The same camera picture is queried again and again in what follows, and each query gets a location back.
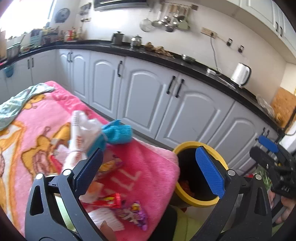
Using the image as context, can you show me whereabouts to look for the yellow orange snack wrapper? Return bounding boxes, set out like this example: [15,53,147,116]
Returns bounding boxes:
[96,155,123,179]

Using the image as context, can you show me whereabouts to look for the red snack wrapper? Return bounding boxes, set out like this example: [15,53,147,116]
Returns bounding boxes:
[90,193,122,209]

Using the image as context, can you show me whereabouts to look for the white foam fruit net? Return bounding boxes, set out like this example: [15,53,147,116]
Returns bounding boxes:
[62,110,103,171]

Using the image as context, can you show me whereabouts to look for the turquoise knitted cloth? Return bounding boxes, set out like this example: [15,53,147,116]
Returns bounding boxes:
[86,120,133,157]

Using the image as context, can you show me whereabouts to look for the purple snack wrapper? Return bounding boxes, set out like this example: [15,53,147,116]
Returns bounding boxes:
[115,201,148,231]

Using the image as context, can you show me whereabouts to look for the yellow black trash bin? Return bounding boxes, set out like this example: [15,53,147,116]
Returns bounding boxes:
[170,141,228,208]

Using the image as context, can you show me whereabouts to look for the black kitchen countertop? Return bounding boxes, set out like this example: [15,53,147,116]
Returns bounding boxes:
[1,40,283,134]

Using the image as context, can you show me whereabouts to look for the white lower kitchen cabinets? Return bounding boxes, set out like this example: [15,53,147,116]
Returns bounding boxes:
[1,49,278,174]

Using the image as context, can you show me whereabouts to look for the hanging kitchen utensils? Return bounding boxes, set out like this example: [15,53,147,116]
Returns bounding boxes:
[151,1,193,33]

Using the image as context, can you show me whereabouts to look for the right hand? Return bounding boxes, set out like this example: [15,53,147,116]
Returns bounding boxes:
[267,190,295,225]

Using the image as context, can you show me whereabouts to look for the pink cartoon fleece blanket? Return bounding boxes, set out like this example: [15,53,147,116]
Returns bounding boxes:
[1,81,180,240]

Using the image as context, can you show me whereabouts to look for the white electric kettle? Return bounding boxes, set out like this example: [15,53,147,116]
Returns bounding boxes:
[230,63,252,88]

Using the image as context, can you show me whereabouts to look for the light green cloth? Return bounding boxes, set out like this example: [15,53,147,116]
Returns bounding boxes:
[1,83,55,131]

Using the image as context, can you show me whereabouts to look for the steel bowl on counter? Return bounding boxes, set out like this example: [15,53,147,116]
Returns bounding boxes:
[182,54,196,63]

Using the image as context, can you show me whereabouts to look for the white upper cabinets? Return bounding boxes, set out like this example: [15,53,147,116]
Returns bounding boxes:
[198,0,295,64]

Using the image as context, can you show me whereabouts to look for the dark metal pot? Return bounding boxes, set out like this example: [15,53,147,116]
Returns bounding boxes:
[111,31,124,45]

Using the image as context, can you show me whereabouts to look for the steel teapot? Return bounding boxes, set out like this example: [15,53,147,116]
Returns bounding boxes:
[130,35,142,48]

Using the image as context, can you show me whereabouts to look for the hanging steel strainer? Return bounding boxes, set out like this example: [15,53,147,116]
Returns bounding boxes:
[139,18,154,33]

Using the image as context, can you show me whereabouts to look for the range hood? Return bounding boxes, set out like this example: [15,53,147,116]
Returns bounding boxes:
[93,0,149,11]

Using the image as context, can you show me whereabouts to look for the wall power strip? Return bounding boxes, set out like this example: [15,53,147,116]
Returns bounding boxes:
[201,27,217,39]

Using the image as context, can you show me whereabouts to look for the small wall fan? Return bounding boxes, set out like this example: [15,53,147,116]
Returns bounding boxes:
[54,8,70,23]

